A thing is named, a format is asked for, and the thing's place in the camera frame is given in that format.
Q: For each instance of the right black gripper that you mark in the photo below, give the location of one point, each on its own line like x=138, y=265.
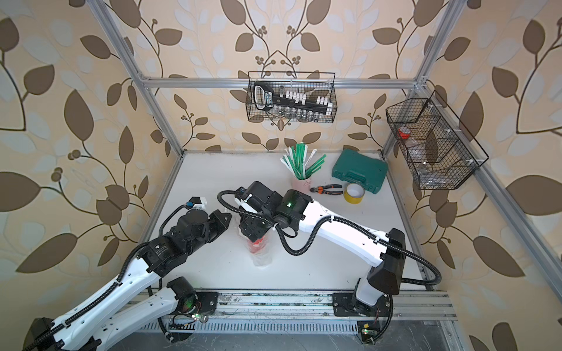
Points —
x=250, y=227

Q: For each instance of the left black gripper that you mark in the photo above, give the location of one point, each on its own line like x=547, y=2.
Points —
x=215, y=216

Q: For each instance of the red paper cup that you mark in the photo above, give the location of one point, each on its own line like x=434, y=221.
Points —
x=259, y=246

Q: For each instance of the clear plastic carrier bag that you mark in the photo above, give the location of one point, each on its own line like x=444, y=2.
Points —
x=256, y=236

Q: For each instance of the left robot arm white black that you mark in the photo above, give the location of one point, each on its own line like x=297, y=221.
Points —
x=104, y=318

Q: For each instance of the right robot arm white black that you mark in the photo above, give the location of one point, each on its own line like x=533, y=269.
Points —
x=391, y=263

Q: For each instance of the pink straw holder cup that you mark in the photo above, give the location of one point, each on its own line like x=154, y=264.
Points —
x=301, y=185

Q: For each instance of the green white wrapped straws bundle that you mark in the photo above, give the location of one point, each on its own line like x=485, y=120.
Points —
x=301, y=162

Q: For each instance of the orange black pliers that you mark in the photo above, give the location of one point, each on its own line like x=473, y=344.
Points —
x=329, y=189

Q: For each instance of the yellow tape roll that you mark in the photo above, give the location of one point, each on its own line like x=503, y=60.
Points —
x=354, y=193

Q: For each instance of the green plastic tool case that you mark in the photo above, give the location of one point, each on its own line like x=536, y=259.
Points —
x=353, y=167

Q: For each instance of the black socket wrench set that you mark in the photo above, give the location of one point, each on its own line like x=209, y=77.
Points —
x=268, y=98

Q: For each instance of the black wire basket rear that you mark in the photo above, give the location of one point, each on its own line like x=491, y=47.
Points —
x=316, y=83

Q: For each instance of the black wire basket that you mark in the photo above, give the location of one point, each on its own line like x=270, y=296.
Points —
x=316, y=83
x=443, y=150

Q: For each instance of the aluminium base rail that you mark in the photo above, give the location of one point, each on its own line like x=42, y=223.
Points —
x=415, y=305

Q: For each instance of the black wire basket right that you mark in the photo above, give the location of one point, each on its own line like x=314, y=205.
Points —
x=443, y=150

